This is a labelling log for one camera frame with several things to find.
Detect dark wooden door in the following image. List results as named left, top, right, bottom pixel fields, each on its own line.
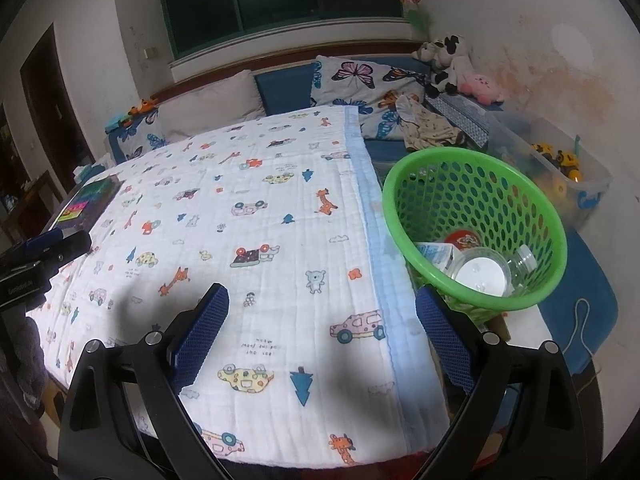
left=20, top=25, right=94, bottom=191

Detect pink plush toy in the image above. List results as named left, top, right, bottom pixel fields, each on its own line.
left=458, top=74, right=504, bottom=106

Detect crumpled beige clothes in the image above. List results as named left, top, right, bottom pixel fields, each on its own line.
left=395, top=96, right=465, bottom=152

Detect yellow toy truck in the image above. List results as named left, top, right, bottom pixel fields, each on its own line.
left=532, top=143, right=584, bottom=182

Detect green plastic mesh basket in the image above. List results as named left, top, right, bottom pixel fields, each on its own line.
left=382, top=148, right=567, bottom=324

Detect clear jar with white lid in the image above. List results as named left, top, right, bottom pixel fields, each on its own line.
left=450, top=247, right=511, bottom=297

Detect black white cow plush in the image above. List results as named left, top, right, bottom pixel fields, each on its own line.
left=411, top=34, right=474, bottom=99

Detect clear plastic bottle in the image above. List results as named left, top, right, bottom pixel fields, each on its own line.
left=508, top=244, right=538, bottom=290

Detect grey knit gloved left hand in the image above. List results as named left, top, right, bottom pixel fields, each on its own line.
left=1, top=309, right=48, bottom=418

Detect grey patterned folded cloth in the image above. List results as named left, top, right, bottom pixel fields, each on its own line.
left=425, top=93, right=489, bottom=151

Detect dark window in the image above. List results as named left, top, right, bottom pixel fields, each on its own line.
left=159, top=0, right=405, bottom=60

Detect orange and teal toys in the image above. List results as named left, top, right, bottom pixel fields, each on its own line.
left=104, top=100, right=158, bottom=133

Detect beige pillow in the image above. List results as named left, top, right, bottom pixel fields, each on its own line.
left=158, top=70, right=267, bottom=143

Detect white grey carton box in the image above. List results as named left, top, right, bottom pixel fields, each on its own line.
left=416, top=242, right=462, bottom=275

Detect butterfly print pillow right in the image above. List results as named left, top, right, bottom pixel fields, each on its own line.
left=310, top=55, right=426, bottom=141

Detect clear plastic storage box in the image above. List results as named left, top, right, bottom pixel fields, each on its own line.
left=487, top=112, right=612, bottom=230

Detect white cartoon print blanket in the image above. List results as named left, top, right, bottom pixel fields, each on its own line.
left=34, top=106, right=448, bottom=469

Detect butterfly print pillow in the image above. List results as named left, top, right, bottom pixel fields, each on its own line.
left=105, top=107, right=167, bottom=165
left=310, top=55, right=426, bottom=141

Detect butterfly print pillow left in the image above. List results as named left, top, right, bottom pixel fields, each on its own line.
left=105, top=107, right=167, bottom=165

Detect blue headboard cushion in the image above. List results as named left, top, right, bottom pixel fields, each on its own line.
left=254, top=63, right=314, bottom=116

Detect red round snack packet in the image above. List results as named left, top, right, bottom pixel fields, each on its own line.
left=444, top=229, right=482, bottom=252

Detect dark box of coloured items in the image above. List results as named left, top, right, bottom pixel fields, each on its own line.
left=52, top=176, right=122, bottom=235

